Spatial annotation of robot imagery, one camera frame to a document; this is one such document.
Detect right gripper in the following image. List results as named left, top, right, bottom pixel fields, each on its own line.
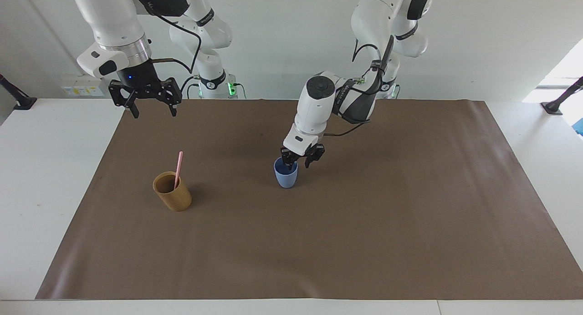
left=108, top=59, right=183, bottom=119

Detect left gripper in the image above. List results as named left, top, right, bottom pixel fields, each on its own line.
left=280, top=143, right=326, bottom=172

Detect blue cup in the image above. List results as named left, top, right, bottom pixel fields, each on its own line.
left=273, top=157, right=299, bottom=189

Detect pink chopstick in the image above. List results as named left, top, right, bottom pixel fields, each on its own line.
left=174, top=151, right=184, bottom=190

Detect brown cup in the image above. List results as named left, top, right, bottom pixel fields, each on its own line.
left=152, top=171, right=193, bottom=212

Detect black stand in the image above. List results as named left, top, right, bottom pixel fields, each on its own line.
left=541, top=76, right=583, bottom=116
left=0, top=73, right=38, bottom=111

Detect black cable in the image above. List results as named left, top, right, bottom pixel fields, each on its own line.
left=351, top=34, right=395, bottom=97
left=180, top=75, right=202, bottom=100
left=322, top=118, right=373, bottom=138
left=129, top=0, right=202, bottom=75

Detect white wall socket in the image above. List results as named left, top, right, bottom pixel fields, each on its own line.
left=61, top=76, right=106, bottom=97

